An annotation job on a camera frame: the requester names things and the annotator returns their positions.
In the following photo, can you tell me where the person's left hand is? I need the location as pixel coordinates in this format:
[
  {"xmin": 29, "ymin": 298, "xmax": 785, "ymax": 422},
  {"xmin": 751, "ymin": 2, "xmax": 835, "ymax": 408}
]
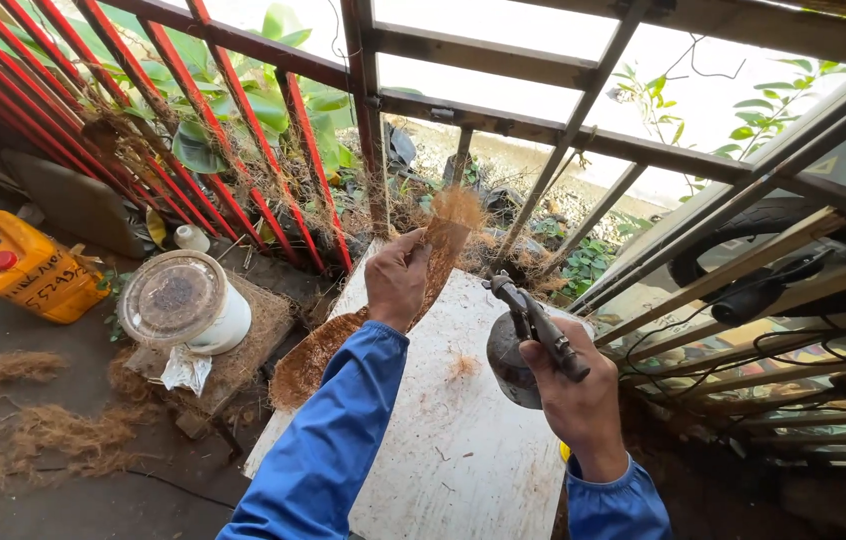
[{"xmin": 364, "ymin": 228, "xmax": 434, "ymax": 335}]

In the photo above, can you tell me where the coconut fibre mat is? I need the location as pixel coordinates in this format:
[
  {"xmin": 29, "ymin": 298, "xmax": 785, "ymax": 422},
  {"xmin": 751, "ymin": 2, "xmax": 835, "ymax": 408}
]
[{"xmin": 123, "ymin": 273, "xmax": 297, "ymax": 417}]

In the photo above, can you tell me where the red metal railing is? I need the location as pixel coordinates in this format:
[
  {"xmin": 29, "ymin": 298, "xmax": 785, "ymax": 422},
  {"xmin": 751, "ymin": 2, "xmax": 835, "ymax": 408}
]
[{"xmin": 0, "ymin": 0, "xmax": 355, "ymax": 276}]

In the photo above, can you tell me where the green leafy plant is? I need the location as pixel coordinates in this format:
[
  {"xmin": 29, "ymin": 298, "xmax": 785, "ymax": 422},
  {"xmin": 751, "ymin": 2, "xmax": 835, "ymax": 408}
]
[{"xmin": 18, "ymin": 3, "xmax": 361, "ymax": 181}]

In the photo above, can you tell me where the small coconut fibre tuft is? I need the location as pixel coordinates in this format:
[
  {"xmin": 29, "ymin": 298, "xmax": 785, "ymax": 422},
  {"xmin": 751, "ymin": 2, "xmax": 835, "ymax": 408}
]
[{"xmin": 448, "ymin": 352, "xmax": 483, "ymax": 381}]

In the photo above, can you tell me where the wooden slat rack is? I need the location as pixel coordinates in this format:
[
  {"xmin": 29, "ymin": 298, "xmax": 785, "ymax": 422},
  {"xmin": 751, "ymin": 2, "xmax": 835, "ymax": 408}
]
[{"xmin": 588, "ymin": 206, "xmax": 846, "ymax": 474}]

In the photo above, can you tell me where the yellow plastic jerrycan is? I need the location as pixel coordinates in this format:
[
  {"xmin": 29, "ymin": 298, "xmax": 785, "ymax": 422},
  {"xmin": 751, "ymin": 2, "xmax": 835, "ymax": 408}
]
[{"xmin": 0, "ymin": 210, "xmax": 112, "ymax": 325}]

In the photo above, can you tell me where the loose coconut fibre clump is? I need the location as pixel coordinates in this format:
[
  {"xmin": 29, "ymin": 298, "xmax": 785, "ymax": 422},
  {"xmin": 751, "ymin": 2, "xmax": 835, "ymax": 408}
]
[
  {"xmin": 0, "ymin": 351, "xmax": 70, "ymax": 397},
  {"xmin": 0, "ymin": 401, "xmax": 162, "ymax": 489}
]

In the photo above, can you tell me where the black cable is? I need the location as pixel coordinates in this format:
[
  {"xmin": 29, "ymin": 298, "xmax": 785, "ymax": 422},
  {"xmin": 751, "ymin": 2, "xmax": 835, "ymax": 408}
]
[{"xmin": 618, "ymin": 247, "xmax": 846, "ymax": 421}]

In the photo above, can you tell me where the white plastic bucket with lid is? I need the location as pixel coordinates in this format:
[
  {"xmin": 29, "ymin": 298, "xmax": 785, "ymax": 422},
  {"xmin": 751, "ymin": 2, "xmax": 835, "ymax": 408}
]
[{"xmin": 117, "ymin": 249, "xmax": 253, "ymax": 357}]

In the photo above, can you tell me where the grey flat board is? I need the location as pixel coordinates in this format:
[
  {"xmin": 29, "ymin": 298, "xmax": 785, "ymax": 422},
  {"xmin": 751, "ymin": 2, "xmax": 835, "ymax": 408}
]
[{"xmin": 1, "ymin": 148, "xmax": 148, "ymax": 261}]

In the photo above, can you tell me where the brown wooden frame fence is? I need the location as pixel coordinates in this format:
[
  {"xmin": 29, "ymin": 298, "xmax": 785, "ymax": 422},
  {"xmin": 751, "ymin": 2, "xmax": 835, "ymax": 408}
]
[{"xmin": 104, "ymin": 0, "xmax": 846, "ymax": 301}]

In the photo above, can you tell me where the person's right hand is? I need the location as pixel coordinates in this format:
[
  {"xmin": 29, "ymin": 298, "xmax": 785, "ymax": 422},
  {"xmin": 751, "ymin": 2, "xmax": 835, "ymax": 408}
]
[{"xmin": 519, "ymin": 316, "xmax": 624, "ymax": 451}]

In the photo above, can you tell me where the small white plastic bottle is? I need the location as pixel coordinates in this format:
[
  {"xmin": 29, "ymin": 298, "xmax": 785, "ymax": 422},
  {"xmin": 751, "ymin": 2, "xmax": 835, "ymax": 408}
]
[{"xmin": 173, "ymin": 224, "xmax": 211, "ymax": 255}]

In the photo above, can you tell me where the brown coconut fibre sheet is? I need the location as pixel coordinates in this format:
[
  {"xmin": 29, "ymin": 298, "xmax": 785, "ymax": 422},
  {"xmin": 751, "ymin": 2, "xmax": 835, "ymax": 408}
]
[{"xmin": 270, "ymin": 187, "xmax": 486, "ymax": 412}]

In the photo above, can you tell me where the black motorcycle tyre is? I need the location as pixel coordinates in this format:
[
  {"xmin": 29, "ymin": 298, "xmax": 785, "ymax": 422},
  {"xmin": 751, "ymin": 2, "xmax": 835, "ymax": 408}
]
[{"xmin": 667, "ymin": 196, "xmax": 846, "ymax": 310}]

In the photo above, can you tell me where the white board worktable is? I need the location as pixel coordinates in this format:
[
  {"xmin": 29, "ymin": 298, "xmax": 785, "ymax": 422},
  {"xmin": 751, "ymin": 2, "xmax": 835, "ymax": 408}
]
[{"xmin": 243, "ymin": 238, "xmax": 595, "ymax": 540}]

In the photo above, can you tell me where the grey metal spray gun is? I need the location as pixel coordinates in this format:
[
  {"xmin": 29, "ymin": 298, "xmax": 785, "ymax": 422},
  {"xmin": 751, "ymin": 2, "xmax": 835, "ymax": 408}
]
[{"xmin": 481, "ymin": 271, "xmax": 592, "ymax": 411}]

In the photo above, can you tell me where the white crumpled plastic bag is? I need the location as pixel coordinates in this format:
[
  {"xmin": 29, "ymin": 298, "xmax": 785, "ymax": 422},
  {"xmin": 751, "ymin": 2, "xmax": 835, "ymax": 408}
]
[{"xmin": 159, "ymin": 345, "xmax": 213, "ymax": 398}]

